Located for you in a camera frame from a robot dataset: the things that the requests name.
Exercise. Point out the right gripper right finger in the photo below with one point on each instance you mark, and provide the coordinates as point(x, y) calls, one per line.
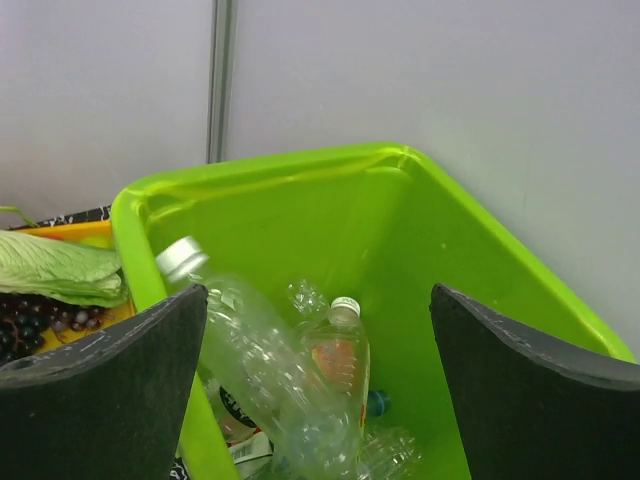
point(529, 405)

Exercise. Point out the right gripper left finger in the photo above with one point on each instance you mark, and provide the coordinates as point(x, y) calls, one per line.
point(107, 406)

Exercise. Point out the black label clear bottle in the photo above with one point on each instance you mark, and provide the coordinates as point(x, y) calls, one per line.
point(249, 447)

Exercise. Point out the clear bottle white cap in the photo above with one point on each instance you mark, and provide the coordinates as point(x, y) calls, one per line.
point(388, 453)

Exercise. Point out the clear bottle horizontal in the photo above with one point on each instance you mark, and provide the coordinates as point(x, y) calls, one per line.
point(257, 358)

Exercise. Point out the tea label clear bottle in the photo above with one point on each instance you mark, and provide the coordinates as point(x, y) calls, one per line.
point(340, 347)

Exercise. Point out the clear bottle diagonal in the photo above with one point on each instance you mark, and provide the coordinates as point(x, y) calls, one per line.
point(309, 303)

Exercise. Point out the green plastic bin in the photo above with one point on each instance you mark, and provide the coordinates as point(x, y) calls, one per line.
point(380, 223)

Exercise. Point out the dark grape bunch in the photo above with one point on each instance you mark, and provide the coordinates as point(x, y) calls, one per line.
point(27, 320)

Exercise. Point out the napa cabbage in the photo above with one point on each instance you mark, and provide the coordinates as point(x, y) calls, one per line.
point(69, 272)

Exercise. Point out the yellow plastic tray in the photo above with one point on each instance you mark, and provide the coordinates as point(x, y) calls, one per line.
point(93, 233)

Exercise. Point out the black marble mat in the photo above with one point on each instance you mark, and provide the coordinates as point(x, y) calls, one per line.
point(95, 214)

